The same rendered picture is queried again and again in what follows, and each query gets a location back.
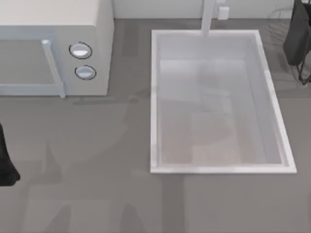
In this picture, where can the white sink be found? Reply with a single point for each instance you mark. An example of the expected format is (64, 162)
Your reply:
(206, 121)

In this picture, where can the pale microwave oven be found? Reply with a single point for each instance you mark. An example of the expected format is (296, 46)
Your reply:
(100, 60)

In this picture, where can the small microwave knob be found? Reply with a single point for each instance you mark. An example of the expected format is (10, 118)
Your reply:
(85, 72)

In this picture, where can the large microwave knob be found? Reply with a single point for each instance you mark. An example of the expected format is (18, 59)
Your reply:
(80, 50)

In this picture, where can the tall white tap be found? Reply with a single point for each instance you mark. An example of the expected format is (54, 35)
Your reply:
(207, 17)

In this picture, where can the microwave glass door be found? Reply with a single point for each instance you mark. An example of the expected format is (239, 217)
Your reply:
(22, 63)

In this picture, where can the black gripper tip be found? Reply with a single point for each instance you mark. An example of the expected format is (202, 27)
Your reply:
(6, 165)

